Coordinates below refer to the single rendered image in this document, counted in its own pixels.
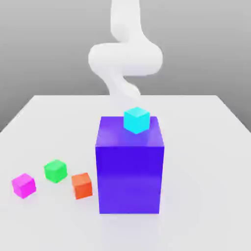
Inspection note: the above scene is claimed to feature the small cyan cube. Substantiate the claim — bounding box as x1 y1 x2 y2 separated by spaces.
123 106 151 135

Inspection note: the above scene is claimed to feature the small orange cube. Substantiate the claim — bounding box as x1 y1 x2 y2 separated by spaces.
71 172 93 200

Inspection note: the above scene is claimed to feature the small green cube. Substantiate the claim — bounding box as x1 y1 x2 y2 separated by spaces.
43 159 68 184

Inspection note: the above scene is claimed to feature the small magenta cube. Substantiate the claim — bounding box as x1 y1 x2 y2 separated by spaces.
11 173 37 200

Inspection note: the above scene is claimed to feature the large purple box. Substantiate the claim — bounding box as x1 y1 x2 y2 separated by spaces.
95 116 165 215

